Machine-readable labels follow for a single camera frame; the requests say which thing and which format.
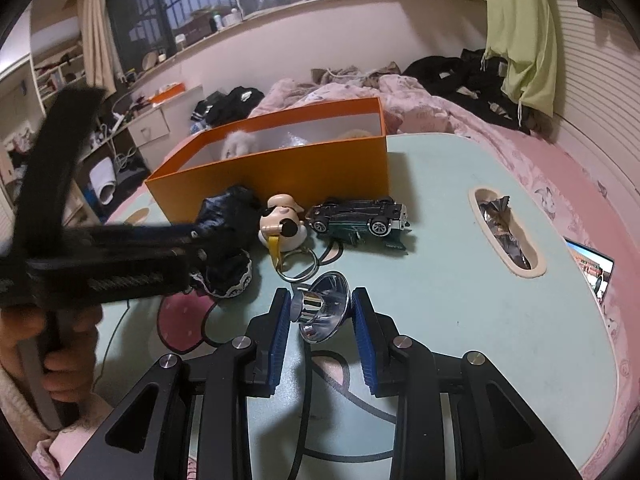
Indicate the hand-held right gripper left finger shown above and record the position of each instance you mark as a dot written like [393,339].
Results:
[280,340]

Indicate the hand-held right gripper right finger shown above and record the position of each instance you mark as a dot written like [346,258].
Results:
[362,345]

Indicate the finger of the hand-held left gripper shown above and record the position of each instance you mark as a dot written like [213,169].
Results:
[210,250]

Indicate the dark lace-trimmed cloth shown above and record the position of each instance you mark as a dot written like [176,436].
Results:
[235,205]

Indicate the chrome reflector cup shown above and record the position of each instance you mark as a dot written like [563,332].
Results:
[325,305]

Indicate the white fluffy pompom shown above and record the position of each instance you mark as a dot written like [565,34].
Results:
[240,142]

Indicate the orange cardboard box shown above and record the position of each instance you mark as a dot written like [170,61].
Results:
[300,175]

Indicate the green toy car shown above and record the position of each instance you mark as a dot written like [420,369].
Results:
[355,215]

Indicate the beige fluffy pompom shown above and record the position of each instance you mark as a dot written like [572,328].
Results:
[357,133]

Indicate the mint cartoon desktop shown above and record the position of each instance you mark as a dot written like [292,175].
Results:
[450,310]

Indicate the person's left hand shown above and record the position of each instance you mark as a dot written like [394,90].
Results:
[72,365]

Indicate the white drawer cabinet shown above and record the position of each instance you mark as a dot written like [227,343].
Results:
[150,127]

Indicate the small black clothes pile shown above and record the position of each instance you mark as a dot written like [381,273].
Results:
[230,102]

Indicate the small orange box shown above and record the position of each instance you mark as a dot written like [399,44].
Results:
[167,92]

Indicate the foil wrapper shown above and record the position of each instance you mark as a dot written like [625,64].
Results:
[500,230]

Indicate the pink floral blanket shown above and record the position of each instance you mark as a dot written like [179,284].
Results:
[350,91]

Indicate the beige curtain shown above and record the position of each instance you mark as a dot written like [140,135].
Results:
[95,35]

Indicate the beige garment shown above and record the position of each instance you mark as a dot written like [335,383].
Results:
[350,74]

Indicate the smartphone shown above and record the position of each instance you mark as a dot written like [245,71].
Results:
[592,267]

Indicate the large black clothes pile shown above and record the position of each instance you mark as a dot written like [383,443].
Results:
[465,80]

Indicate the green hanging garment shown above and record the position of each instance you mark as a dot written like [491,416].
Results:
[520,25]

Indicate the white wall shelf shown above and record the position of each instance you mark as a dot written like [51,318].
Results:
[50,75]

